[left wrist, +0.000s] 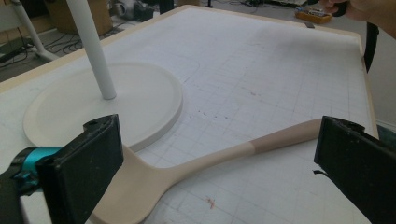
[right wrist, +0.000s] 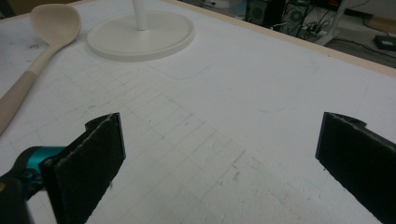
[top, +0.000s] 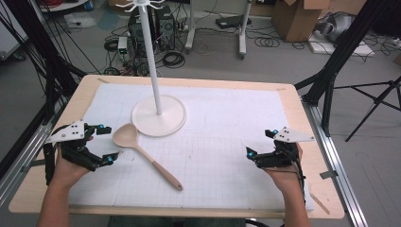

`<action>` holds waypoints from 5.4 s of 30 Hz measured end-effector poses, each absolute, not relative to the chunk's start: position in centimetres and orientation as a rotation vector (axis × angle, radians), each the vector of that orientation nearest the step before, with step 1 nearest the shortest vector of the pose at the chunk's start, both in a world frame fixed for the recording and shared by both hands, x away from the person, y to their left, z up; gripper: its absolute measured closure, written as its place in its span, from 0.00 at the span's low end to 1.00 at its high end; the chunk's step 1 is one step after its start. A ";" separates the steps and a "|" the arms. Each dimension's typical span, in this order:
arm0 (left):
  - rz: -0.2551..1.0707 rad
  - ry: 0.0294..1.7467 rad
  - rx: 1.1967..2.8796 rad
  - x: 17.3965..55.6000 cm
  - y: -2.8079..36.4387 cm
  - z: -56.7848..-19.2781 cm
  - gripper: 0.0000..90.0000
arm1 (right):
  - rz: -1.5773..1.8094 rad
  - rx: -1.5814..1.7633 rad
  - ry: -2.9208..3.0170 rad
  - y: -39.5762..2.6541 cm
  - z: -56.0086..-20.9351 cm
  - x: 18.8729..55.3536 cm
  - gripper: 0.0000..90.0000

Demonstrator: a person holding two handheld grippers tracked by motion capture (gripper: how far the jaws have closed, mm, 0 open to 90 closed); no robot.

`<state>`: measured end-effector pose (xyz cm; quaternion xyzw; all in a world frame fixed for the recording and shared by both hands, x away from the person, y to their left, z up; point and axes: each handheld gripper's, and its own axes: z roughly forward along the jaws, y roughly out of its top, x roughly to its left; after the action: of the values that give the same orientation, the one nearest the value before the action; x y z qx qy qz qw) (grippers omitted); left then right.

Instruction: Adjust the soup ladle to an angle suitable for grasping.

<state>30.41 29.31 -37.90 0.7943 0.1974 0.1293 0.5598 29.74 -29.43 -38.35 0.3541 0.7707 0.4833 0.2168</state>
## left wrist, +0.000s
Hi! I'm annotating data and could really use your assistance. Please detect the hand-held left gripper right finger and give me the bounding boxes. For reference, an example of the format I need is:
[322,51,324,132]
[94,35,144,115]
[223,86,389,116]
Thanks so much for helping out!
[313,115,396,224]

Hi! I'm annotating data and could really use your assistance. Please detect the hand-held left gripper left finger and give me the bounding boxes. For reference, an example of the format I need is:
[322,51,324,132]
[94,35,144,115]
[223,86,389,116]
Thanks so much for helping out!
[35,114,124,224]

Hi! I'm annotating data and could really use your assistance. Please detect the wooden spoon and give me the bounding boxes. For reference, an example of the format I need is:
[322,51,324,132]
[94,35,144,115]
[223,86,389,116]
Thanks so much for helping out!
[89,118,323,224]

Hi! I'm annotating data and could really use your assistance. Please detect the yellow parts box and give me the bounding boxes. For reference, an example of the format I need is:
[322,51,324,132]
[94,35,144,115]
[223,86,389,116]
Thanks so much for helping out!
[294,7,333,25]

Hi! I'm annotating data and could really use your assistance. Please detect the teal and black tool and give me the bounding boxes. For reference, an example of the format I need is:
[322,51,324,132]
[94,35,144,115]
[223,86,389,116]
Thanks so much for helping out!
[0,146,64,224]

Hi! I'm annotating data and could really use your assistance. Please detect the white round-base pole stand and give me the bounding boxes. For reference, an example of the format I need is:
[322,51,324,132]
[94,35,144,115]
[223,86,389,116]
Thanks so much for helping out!
[22,0,184,153]

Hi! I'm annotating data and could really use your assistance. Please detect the white grid mat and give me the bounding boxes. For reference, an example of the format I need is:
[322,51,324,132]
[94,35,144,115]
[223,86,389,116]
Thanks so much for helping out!
[0,7,375,224]

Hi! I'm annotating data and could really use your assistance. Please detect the white metal table leg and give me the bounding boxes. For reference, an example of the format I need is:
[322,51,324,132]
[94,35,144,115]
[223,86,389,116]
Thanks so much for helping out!
[10,0,61,63]

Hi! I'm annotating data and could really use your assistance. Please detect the brown cardboard box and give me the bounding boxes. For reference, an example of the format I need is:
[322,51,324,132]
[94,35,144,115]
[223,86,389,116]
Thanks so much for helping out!
[44,0,114,35]

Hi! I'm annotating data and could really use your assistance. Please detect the silver and black device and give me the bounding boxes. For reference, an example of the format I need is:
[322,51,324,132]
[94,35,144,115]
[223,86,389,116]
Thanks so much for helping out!
[112,0,154,22]

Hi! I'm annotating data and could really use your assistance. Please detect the black floor cables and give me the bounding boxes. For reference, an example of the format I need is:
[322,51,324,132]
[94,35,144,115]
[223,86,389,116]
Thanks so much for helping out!
[0,26,125,64]

